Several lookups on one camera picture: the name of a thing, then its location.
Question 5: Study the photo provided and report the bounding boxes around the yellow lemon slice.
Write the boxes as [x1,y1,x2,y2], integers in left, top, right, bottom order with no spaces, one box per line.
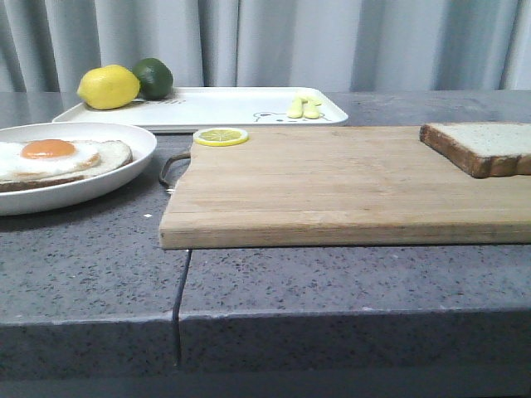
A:
[192,128,249,147]

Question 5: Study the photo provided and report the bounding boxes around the fried egg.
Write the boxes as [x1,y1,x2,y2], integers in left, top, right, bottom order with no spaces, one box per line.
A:
[1,139,100,182]

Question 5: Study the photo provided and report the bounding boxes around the grey curtain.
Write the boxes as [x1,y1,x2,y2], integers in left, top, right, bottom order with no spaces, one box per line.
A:
[1,1,530,92]

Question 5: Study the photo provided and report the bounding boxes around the white round plate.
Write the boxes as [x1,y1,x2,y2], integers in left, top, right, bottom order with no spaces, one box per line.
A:
[1,122,157,216]

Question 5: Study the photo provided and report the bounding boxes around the wooden cutting board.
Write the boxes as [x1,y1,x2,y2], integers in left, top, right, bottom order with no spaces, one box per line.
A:
[159,126,530,249]

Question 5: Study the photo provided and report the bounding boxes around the yellow whole lemon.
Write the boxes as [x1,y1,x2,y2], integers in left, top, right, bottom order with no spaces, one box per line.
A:
[77,65,140,110]

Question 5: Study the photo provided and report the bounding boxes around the metal cutting board handle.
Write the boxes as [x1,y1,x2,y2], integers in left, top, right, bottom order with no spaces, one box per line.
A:
[158,152,191,194]

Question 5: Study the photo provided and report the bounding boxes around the green lime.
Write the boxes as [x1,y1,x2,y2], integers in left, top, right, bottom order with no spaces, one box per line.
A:
[132,58,173,100]

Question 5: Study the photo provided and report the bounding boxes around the left yellow utensil handle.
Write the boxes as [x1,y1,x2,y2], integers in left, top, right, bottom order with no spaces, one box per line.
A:
[286,96,306,119]

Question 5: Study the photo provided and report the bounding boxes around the white rectangular tray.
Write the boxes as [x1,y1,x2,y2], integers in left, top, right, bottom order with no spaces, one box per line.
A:
[52,87,348,133]

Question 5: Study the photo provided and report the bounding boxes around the white bread slice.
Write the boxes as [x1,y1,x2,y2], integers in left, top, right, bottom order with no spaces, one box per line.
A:
[419,122,530,178]

